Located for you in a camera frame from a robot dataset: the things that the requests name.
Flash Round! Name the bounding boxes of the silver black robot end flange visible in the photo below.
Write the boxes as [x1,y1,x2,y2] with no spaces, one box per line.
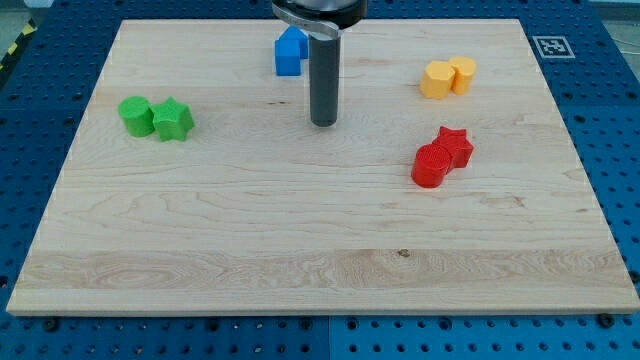
[271,0,368,40]

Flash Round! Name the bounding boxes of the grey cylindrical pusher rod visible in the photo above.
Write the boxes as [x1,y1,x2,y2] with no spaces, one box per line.
[309,34,340,127]

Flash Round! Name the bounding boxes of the blue pentagon block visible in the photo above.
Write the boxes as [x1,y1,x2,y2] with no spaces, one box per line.
[279,25,309,59]

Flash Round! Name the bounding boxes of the blue cube block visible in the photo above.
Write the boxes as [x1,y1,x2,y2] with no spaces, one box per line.
[274,39,302,76]

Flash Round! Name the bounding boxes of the yellow hexagon block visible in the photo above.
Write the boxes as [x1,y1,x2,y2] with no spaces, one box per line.
[419,61,455,99]

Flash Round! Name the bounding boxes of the yellow rounded block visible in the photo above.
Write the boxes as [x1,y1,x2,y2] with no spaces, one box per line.
[448,56,477,95]

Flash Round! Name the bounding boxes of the red cylinder block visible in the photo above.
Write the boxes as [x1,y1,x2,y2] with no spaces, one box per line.
[411,144,452,188]

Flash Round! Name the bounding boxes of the red star block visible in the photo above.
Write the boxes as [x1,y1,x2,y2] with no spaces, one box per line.
[434,126,474,170]

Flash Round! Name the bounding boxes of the green star block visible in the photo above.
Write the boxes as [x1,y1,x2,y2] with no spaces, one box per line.
[150,97,194,141]

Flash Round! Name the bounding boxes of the light wooden board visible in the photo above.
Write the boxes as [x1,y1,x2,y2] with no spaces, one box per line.
[7,19,639,317]

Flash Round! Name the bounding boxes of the green cylinder block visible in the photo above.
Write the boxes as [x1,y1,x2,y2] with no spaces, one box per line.
[118,96,155,137]

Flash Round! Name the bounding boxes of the black white fiducial tag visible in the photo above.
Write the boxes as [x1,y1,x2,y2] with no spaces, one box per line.
[532,35,575,59]

